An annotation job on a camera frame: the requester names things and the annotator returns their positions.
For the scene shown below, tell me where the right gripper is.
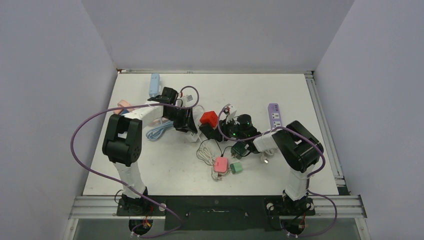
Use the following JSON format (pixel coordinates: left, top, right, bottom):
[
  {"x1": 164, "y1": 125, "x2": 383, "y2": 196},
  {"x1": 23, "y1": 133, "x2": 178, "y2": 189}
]
[{"x1": 209, "y1": 115, "x2": 247, "y2": 142}]

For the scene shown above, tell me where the white cord of purple strip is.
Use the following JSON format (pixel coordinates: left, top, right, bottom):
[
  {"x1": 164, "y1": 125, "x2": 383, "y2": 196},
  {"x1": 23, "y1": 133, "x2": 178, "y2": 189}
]
[{"x1": 258, "y1": 149, "x2": 277, "y2": 165}]

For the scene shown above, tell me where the dark green cube socket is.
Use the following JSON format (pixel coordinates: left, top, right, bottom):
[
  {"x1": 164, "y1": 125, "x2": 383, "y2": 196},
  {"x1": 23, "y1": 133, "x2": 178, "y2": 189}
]
[{"x1": 230, "y1": 142, "x2": 251, "y2": 160}]

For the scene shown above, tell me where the black power adapter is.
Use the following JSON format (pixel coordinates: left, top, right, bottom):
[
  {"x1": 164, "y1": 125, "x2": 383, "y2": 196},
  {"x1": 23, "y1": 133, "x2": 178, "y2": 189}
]
[{"x1": 199, "y1": 123, "x2": 223, "y2": 142}]

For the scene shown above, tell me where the white power strip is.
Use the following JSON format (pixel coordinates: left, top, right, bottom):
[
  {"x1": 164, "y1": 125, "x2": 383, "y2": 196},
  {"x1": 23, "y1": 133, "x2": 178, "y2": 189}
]
[{"x1": 185, "y1": 131, "x2": 202, "y2": 143}]

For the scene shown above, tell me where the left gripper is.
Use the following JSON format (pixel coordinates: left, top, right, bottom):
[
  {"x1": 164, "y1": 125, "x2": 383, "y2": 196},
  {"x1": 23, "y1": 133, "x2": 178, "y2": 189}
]
[{"x1": 164, "y1": 106, "x2": 197, "y2": 134}]

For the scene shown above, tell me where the red pink plug adapter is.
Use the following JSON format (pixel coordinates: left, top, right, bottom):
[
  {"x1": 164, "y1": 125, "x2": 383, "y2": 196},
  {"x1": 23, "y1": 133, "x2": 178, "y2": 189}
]
[{"x1": 199, "y1": 111, "x2": 219, "y2": 128}]

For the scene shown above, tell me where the light blue coiled cord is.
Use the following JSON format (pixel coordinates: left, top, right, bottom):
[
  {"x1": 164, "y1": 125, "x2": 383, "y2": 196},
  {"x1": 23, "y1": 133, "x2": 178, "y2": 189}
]
[{"x1": 145, "y1": 119, "x2": 176, "y2": 143}]

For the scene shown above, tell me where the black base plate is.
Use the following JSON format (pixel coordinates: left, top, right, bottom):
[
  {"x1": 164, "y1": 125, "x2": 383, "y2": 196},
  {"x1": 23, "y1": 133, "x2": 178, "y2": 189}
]
[{"x1": 116, "y1": 195, "x2": 316, "y2": 231}]

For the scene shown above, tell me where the light green charger plug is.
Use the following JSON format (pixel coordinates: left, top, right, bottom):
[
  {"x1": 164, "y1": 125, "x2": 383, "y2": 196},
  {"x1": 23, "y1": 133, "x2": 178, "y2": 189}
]
[{"x1": 229, "y1": 162, "x2": 243, "y2": 175}]

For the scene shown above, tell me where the light blue power strip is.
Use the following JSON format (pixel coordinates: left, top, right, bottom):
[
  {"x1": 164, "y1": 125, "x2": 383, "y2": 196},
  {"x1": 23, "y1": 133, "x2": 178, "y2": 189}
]
[{"x1": 148, "y1": 73, "x2": 161, "y2": 97}]

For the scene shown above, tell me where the purple USB power strip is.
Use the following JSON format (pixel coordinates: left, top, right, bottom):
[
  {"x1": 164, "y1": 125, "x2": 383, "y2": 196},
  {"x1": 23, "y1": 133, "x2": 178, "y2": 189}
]
[{"x1": 267, "y1": 103, "x2": 283, "y2": 129}]

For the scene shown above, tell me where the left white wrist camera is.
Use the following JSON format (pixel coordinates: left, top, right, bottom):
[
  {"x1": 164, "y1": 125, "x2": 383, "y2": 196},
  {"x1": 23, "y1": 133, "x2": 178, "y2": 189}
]
[{"x1": 180, "y1": 94, "x2": 195, "y2": 107}]

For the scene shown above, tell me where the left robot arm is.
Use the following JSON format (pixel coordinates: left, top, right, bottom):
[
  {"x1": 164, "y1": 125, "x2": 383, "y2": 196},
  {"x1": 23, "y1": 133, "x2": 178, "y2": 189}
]
[{"x1": 102, "y1": 87, "x2": 199, "y2": 215}]

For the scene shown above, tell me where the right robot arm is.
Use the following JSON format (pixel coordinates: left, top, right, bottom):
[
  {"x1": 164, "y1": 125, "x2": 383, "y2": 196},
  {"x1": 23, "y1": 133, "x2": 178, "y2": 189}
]
[{"x1": 217, "y1": 114, "x2": 326, "y2": 214}]

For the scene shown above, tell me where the aluminium table frame rail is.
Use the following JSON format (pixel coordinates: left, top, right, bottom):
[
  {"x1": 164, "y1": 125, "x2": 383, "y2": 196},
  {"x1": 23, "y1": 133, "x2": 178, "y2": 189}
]
[{"x1": 304, "y1": 71, "x2": 367, "y2": 219}]

